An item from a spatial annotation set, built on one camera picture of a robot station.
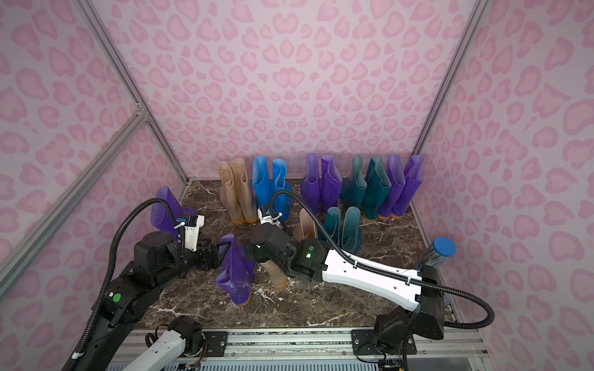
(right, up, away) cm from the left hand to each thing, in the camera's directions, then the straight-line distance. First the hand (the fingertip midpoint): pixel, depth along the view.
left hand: (222, 240), depth 66 cm
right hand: (+10, 0, +3) cm, 10 cm away
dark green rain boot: (+33, +4, +7) cm, 34 cm away
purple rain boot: (+26, +16, +19) cm, 36 cm away
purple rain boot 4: (-23, +7, +9) cm, 25 cm away
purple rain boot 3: (+56, +18, +17) cm, 62 cm away
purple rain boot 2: (+34, +17, +20) cm, 43 cm away
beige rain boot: (+1, +15, +20) cm, 25 cm away
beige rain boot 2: (+14, -15, +13) cm, 24 cm away
